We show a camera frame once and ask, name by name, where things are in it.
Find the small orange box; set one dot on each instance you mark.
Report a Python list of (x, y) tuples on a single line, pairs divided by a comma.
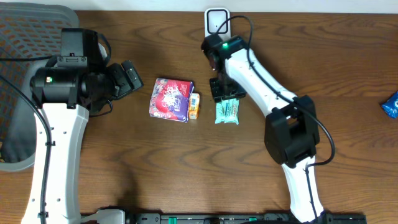
[(193, 108)]

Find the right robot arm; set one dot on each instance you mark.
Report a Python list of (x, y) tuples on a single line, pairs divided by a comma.
[(291, 132)]

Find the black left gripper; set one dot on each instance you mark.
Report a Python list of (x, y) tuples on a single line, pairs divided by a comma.
[(125, 81)]

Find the blue cookie packet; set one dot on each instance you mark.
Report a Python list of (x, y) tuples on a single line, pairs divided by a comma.
[(390, 106)]

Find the grey plastic mesh basket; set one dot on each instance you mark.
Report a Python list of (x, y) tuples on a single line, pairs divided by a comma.
[(29, 33)]

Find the teal snack packet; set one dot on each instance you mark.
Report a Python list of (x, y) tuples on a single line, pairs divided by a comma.
[(227, 111)]

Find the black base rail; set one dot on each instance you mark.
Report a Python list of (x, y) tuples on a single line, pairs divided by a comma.
[(117, 215)]

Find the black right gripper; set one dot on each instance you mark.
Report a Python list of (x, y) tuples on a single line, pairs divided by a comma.
[(239, 93)]

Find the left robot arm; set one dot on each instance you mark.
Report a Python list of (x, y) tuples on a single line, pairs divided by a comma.
[(70, 89)]

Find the red purple snack packet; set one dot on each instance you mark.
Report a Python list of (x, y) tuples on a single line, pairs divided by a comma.
[(170, 99)]

